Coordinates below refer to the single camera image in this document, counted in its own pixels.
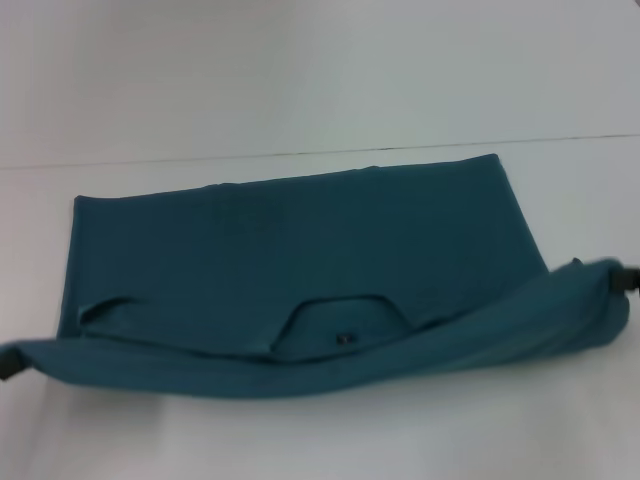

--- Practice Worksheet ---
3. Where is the teal blue FREE! t-shirt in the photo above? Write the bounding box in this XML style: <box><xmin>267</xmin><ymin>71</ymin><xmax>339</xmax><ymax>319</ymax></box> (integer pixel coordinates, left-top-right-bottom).
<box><xmin>0</xmin><ymin>152</ymin><xmax>634</xmax><ymax>404</ymax></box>

